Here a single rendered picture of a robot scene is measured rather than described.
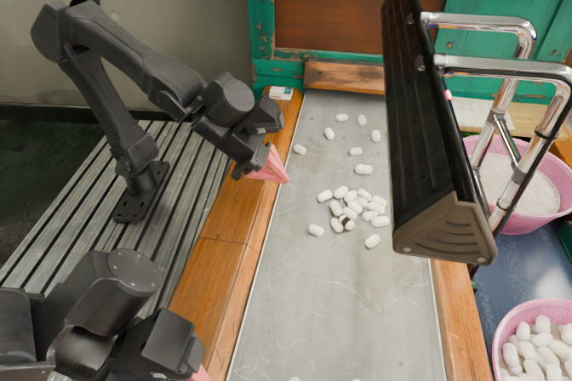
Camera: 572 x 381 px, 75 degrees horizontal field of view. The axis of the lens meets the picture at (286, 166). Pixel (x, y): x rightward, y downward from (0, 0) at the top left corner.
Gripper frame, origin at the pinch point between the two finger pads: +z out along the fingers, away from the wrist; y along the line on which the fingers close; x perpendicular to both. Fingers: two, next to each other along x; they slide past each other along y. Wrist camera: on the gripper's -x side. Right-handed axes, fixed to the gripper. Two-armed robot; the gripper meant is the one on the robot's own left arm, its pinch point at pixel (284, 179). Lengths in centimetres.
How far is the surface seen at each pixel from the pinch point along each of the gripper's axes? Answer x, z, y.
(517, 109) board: -33, 44, 42
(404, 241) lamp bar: -28.4, -4.5, -31.4
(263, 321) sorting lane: 5.0, 5.7, -24.6
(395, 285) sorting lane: -8.5, 21.2, -14.6
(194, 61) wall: 76, -27, 124
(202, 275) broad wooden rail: 10.7, -4.4, -19.6
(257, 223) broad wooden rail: 7.1, 0.8, -6.7
